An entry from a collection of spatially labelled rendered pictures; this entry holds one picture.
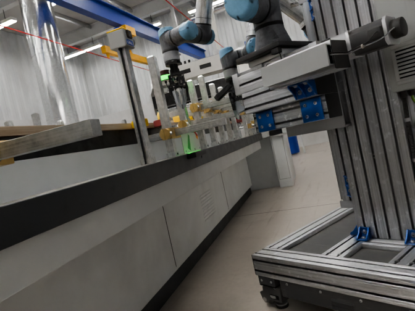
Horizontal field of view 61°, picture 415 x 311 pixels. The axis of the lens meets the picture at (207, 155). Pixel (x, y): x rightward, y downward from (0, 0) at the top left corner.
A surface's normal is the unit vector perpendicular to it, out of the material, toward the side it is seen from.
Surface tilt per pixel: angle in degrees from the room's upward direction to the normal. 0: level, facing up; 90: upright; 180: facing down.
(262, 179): 90
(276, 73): 90
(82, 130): 90
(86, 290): 90
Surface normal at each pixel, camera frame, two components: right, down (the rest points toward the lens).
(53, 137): -0.28, 0.10
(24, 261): 0.94, -0.19
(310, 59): -0.75, 0.19
